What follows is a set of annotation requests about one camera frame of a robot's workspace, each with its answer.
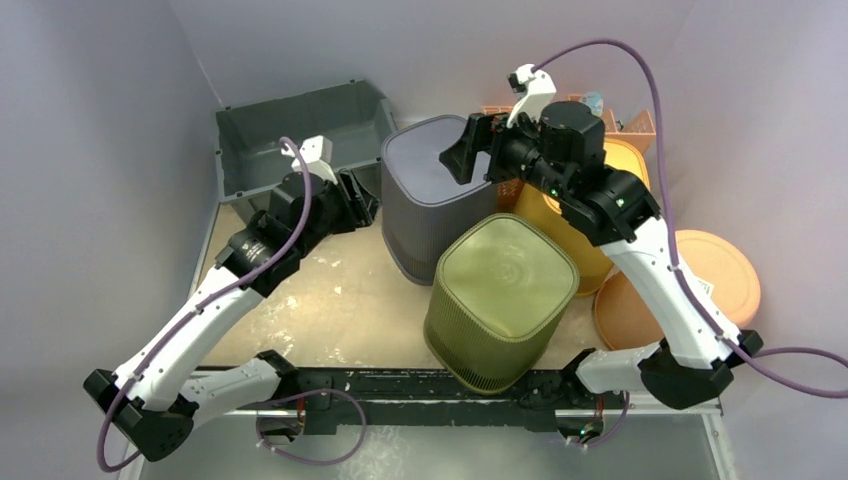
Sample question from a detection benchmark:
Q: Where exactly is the grey mesh basket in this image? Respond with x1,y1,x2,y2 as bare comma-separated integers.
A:
380,115,497,285

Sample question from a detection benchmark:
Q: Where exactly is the dark grey plastic bin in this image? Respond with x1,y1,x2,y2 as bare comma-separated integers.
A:
215,80,397,221

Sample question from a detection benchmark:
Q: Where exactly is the olive green mesh basket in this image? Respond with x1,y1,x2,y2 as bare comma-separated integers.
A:
423,213,579,395

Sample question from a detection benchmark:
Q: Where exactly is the yellow mesh basket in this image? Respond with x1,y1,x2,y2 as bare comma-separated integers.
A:
513,133,655,297

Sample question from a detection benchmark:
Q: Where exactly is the large orange plastic bucket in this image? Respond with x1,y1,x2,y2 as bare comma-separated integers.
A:
593,229,761,350

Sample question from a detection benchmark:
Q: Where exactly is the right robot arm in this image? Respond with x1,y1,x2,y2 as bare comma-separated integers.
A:
439,101,763,410

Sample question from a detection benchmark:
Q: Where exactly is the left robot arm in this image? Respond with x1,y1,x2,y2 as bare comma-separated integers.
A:
83,169,380,462

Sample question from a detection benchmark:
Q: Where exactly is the light blue packet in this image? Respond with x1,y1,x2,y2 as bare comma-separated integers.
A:
579,91,604,116

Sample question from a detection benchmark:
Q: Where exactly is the pink perforated organizer crate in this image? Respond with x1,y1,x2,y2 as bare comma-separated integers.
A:
497,94,656,211

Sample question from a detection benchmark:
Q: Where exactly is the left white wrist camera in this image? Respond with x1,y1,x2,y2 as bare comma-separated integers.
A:
299,135,338,184

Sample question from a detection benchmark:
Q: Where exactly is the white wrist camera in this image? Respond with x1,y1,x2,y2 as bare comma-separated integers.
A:
507,64,557,128
299,135,338,184

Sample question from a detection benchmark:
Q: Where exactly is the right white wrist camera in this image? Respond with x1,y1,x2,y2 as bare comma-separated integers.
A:
507,64,557,128

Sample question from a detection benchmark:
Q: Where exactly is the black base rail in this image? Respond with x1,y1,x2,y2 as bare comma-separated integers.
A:
233,366,624,437

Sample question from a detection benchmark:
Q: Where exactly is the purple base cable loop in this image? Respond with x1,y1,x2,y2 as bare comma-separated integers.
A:
254,387,368,466

